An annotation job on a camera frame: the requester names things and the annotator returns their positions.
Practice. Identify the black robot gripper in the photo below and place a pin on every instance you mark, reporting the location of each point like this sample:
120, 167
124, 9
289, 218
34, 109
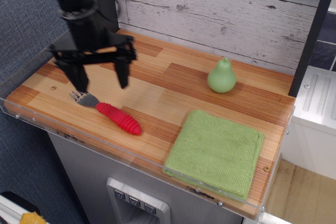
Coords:
92, 42

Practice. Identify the red handled metal fork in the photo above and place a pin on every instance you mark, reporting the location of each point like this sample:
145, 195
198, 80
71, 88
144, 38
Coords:
123, 120

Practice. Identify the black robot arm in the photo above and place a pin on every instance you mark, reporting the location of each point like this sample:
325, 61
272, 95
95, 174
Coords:
86, 7

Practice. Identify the clear acrylic table guard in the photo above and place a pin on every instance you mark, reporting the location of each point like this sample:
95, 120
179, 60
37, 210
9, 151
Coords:
166, 82

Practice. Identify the green toy pear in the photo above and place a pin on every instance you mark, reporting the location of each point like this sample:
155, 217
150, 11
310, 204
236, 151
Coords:
222, 78

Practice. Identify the grey toy fridge cabinet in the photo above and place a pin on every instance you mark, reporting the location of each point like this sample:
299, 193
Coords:
89, 171

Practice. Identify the silver dispenser panel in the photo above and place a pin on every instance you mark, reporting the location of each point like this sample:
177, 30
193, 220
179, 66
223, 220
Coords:
135, 203

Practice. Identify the green folded cloth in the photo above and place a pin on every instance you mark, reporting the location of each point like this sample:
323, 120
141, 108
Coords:
215, 154

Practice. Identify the yellow object at corner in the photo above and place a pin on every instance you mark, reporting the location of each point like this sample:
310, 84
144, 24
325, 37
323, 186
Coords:
32, 218

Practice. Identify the white and black left object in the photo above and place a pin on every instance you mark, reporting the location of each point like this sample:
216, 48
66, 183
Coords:
13, 207

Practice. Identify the white toy sink unit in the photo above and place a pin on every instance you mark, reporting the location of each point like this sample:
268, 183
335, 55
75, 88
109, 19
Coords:
310, 139

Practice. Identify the dark right frame post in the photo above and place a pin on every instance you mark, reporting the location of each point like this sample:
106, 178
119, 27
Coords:
312, 38

